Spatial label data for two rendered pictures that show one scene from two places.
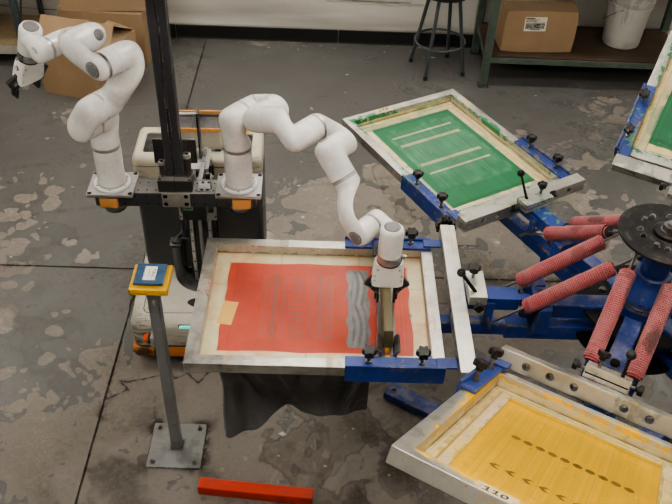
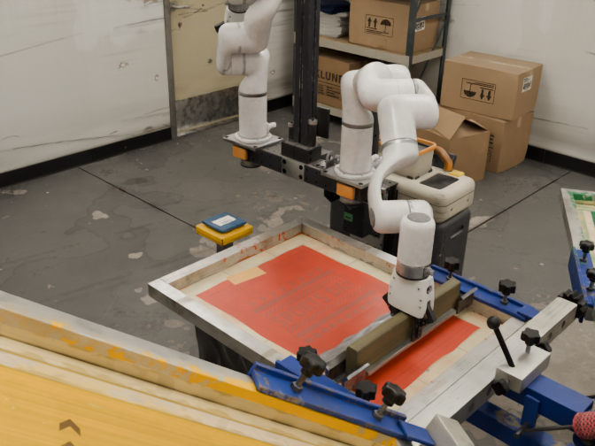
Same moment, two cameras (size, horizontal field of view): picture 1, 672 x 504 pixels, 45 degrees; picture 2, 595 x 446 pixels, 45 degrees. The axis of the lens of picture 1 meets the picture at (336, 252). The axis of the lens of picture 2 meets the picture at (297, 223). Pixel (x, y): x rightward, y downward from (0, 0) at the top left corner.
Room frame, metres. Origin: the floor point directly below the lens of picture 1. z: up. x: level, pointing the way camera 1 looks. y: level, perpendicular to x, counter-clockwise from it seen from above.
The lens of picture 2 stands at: (0.75, -0.94, 1.96)
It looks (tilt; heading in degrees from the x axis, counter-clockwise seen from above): 26 degrees down; 44
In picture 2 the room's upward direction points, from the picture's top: 1 degrees clockwise
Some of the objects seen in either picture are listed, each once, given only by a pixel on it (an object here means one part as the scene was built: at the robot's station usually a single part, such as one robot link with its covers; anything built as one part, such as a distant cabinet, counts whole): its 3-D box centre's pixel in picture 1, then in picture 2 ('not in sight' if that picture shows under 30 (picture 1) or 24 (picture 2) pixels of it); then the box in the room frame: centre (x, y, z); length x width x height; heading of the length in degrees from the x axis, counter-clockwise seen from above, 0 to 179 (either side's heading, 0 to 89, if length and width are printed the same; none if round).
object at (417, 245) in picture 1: (387, 248); (475, 299); (2.19, -0.18, 0.97); 0.30 x 0.05 x 0.07; 91
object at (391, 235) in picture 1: (383, 232); (416, 229); (1.94, -0.14, 1.25); 0.15 x 0.10 x 0.11; 52
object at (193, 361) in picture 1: (317, 302); (335, 305); (1.91, 0.05, 0.97); 0.79 x 0.58 x 0.04; 91
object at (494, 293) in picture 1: (490, 298); (544, 396); (1.92, -0.51, 1.02); 0.17 x 0.06 x 0.05; 91
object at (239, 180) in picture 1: (238, 163); (359, 147); (2.33, 0.35, 1.21); 0.16 x 0.13 x 0.15; 3
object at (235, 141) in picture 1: (238, 126); (362, 97); (2.32, 0.34, 1.37); 0.13 x 0.10 x 0.16; 142
